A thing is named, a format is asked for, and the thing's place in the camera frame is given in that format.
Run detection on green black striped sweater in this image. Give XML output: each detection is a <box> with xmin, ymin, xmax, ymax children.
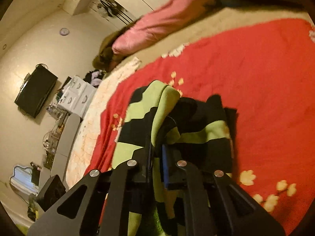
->
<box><xmin>112</xmin><ymin>80</ymin><xmax>236</xmax><ymax>235</ymax></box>

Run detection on pile of clothes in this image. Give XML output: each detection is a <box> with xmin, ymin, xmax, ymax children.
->
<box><xmin>83</xmin><ymin>69</ymin><xmax>106</xmax><ymax>88</ymax></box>

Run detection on black speaker box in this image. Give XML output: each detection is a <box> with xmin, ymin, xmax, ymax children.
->
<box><xmin>36</xmin><ymin>175</ymin><xmax>66</xmax><ymax>211</ymax></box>

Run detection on grey bench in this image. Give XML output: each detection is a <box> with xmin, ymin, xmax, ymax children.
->
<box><xmin>39</xmin><ymin>113</ymin><xmax>81</xmax><ymax>190</ymax></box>

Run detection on peach white plush blanket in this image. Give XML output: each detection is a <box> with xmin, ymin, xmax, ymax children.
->
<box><xmin>64</xmin><ymin>57</ymin><xmax>142</xmax><ymax>188</ymax></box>

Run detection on white plastic drawer unit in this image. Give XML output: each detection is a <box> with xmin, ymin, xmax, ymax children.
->
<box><xmin>57</xmin><ymin>76</ymin><xmax>97</xmax><ymax>119</ymax></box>

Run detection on red floral blanket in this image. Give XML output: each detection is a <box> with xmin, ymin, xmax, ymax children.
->
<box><xmin>88</xmin><ymin>19</ymin><xmax>314</xmax><ymax>234</ymax></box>

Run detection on tan bed sheet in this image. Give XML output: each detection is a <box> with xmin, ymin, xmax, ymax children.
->
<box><xmin>115</xmin><ymin>6</ymin><xmax>314</xmax><ymax>70</ymax></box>

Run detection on hanging bags on hooks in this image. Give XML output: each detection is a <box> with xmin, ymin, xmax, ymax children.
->
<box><xmin>89</xmin><ymin>0</ymin><xmax>137</xmax><ymax>29</ymax></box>

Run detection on pink satin quilt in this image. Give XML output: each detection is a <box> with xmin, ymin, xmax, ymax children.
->
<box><xmin>112</xmin><ymin>0</ymin><xmax>217</xmax><ymax>56</ymax></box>

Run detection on wavy frame mirror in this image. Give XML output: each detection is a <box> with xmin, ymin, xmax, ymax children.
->
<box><xmin>9</xmin><ymin>165</ymin><xmax>39</xmax><ymax>198</ymax></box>

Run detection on black wall television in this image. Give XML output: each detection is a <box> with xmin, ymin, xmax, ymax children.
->
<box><xmin>14</xmin><ymin>63</ymin><xmax>58</xmax><ymax>118</ymax></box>

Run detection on round wall clock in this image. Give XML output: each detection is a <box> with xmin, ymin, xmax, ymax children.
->
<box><xmin>59</xmin><ymin>28</ymin><xmax>70</xmax><ymax>36</ymax></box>

